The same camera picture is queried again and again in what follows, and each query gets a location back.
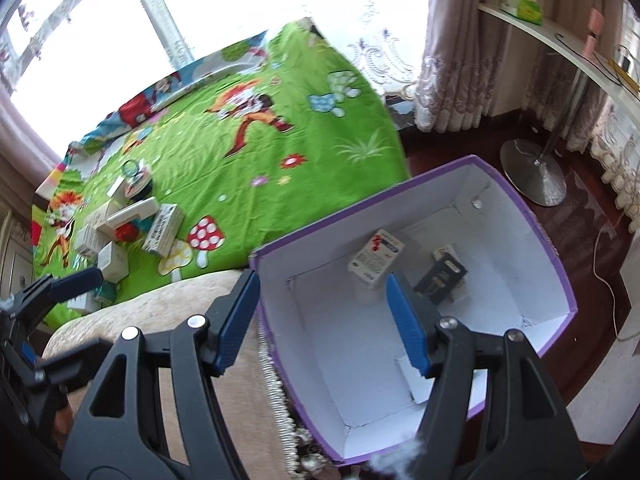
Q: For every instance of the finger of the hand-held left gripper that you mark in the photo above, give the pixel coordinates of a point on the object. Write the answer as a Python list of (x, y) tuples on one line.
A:
[(75, 282)]

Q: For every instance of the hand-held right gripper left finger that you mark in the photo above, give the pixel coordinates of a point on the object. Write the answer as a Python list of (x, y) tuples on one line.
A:
[(234, 325)]

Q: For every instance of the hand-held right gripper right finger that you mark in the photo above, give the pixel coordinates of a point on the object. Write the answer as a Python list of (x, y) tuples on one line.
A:
[(407, 327)]

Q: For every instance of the black small box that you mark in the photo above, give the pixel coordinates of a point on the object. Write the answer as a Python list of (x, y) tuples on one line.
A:
[(442, 276)]

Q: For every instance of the purple storage box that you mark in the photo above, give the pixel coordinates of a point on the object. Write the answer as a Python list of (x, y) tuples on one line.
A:
[(350, 360)]

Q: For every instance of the white box red blue print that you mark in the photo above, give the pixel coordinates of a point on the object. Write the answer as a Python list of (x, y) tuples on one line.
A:
[(375, 260)]

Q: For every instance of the cream box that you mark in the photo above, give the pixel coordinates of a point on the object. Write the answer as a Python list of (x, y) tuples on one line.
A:
[(132, 214)]

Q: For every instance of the white small box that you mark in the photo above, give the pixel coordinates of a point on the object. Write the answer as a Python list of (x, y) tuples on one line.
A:
[(96, 220), (87, 242), (81, 302)]

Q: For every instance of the teal small box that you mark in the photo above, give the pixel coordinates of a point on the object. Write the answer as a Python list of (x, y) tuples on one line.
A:
[(105, 291)]

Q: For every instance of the white cube box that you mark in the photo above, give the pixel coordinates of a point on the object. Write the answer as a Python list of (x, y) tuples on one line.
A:
[(112, 260)]

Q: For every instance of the white ornate cabinet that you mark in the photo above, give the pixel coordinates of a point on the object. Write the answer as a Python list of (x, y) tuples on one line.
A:
[(15, 250)]

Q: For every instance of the red small item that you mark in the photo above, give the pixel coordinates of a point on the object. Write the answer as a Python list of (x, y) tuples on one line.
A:
[(126, 232)]

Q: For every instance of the white striped box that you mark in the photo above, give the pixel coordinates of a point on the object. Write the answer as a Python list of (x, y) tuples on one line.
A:
[(162, 230)]

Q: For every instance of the white tube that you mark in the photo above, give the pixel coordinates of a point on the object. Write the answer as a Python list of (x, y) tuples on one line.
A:
[(117, 188)]

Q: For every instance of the orange printed packet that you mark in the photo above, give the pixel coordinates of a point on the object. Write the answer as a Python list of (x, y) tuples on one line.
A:
[(141, 187)]

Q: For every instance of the green printed cartoon blanket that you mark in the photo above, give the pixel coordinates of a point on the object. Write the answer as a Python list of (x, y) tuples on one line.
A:
[(275, 185)]

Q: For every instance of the metal desk stand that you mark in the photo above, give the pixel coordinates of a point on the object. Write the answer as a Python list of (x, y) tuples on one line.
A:
[(532, 172)]

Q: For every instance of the short lace curtain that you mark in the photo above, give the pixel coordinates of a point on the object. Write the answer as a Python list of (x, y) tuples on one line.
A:
[(617, 170)]

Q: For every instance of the white lace curtain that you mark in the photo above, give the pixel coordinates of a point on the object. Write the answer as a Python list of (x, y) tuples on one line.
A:
[(370, 45)]

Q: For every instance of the beige pink curtain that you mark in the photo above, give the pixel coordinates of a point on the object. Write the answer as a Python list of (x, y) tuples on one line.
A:
[(500, 35)]

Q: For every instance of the white curved desk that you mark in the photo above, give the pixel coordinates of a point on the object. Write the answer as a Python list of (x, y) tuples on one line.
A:
[(550, 35)]

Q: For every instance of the yellow item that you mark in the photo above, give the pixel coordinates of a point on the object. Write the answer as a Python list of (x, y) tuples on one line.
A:
[(625, 67)]

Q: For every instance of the green tissue pack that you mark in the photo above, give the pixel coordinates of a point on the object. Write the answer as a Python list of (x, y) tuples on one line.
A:
[(522, 7)]

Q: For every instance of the pink item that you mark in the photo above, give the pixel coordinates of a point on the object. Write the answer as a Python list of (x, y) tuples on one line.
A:
[(594, 30)]

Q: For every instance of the window frame post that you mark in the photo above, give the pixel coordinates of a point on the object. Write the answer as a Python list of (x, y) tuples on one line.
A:
[(160, 15)]

